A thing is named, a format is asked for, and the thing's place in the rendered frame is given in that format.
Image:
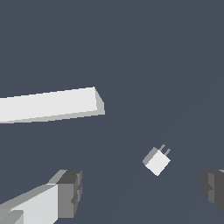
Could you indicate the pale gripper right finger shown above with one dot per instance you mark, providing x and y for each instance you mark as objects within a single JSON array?
[{"x": 215, "y": 186}]

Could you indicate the white wall socket block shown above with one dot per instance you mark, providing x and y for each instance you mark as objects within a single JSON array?
[{"x": 49, "y": 105}]

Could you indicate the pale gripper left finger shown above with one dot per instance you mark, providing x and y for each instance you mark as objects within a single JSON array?
[{"x": 43, "y": 201}]

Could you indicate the white two-prong charger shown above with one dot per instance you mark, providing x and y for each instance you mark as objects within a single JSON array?
[{"x": 157, "y": 162}]

